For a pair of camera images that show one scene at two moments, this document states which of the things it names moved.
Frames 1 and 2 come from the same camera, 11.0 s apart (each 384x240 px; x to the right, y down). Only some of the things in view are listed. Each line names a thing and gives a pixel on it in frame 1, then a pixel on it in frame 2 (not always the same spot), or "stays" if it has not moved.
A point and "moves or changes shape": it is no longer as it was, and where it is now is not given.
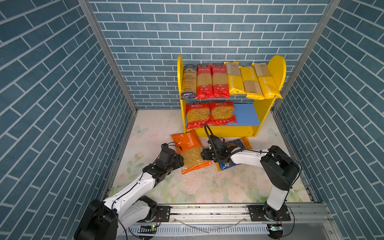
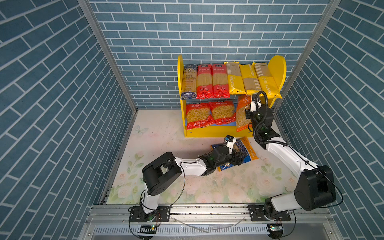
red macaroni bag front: [198, 115] stays
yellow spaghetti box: [251, 83] moves or changes shape
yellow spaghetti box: [235, 78] stays
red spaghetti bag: [220, 89] stays
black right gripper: [204, 155] → [248, 114]
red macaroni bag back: [222, 113] stays
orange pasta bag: [189, 145] → [243, 102]
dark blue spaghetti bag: [189, 88] stays
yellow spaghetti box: [268, 87] stays
